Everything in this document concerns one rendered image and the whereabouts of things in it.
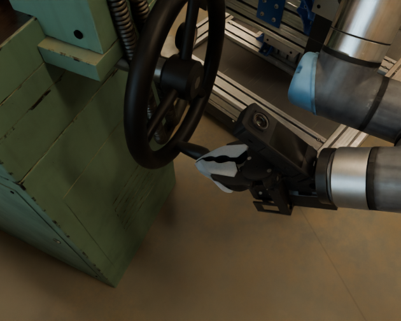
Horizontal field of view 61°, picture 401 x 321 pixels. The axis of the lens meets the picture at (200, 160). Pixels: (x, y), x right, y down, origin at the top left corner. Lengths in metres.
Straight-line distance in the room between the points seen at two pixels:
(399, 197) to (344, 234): 0.94
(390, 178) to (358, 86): 0.12
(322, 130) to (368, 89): 0.83
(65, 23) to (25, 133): 0.17
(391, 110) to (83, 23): 0.39
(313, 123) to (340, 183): 0.89
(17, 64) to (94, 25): 0.12
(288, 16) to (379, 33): 0.68
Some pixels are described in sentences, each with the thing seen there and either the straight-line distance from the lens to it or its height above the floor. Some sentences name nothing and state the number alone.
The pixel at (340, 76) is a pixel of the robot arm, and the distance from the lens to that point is 0.46.
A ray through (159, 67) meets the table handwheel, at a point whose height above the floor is 0.83.
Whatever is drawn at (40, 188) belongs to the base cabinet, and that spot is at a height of 0.66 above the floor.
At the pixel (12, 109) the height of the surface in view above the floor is 0.82.
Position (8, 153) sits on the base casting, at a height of 0.77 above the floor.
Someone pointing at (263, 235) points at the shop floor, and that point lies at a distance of 1.27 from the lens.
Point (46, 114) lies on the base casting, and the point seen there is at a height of 0.77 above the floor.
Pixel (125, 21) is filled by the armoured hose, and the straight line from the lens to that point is 0.48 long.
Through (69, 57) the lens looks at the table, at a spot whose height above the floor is 0.87.
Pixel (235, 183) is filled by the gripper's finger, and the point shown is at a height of 0.77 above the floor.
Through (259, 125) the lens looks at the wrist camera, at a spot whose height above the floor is 0.85.
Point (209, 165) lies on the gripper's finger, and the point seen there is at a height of 0.74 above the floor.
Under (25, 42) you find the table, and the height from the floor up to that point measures 0.88.
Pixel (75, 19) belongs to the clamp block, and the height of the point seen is 0.92.
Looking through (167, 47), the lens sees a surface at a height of 0.62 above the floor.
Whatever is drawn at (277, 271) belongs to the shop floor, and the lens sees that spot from 1.24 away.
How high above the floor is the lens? 1.17
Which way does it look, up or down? 57 degrees down
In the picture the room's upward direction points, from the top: straight up
